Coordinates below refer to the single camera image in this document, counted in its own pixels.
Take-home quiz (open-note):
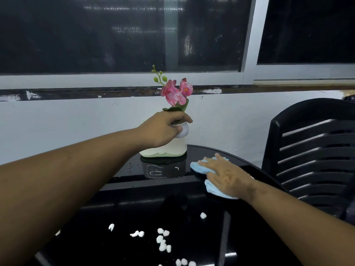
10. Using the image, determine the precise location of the person's right hand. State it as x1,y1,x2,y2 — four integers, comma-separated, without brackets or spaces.
197,153,257,202

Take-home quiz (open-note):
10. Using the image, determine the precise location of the small dark window pane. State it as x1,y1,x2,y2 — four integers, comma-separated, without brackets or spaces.
257,0,355,65

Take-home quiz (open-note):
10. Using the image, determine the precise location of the large dark window pane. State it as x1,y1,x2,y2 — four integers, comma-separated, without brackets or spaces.
0,0,253,75

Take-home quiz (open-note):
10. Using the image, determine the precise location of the white window frame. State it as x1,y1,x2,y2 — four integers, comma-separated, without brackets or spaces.
0,0,355,90

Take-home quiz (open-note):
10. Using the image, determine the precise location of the pink artificial orchid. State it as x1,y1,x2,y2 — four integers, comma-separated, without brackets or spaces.
151,64,194,113

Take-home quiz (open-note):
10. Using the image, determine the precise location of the black plastic slatted chair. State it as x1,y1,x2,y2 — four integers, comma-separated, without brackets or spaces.
261,98,355,226

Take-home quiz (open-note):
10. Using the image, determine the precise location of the person's left hand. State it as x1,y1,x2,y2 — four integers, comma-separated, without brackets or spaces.
136,111,193,149

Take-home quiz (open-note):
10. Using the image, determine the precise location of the scatter of white pebbles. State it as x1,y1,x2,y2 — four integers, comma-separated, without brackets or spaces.
54,212,207,266

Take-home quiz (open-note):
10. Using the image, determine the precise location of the person's right forearm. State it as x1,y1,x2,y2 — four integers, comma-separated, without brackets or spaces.
247,178,355,266

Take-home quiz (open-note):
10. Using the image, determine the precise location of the white ceramic vase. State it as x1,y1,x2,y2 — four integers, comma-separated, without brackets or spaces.
139,120,190,158

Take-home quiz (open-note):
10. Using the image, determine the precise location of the light blue cleaning cloth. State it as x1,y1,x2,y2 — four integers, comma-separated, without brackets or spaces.
190,156,240,200

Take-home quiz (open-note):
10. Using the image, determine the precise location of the person's left forearm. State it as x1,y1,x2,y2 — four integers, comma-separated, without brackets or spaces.
0,125,145,266

